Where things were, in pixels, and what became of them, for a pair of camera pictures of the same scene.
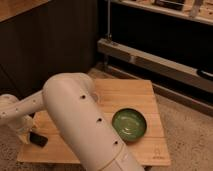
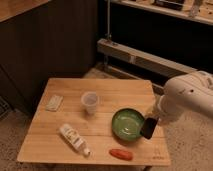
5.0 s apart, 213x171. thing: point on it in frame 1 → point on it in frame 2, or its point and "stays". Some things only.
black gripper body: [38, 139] → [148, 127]
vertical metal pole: [108, 19] stays
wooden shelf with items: [201, 10] stays
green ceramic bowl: [130, 123] stays
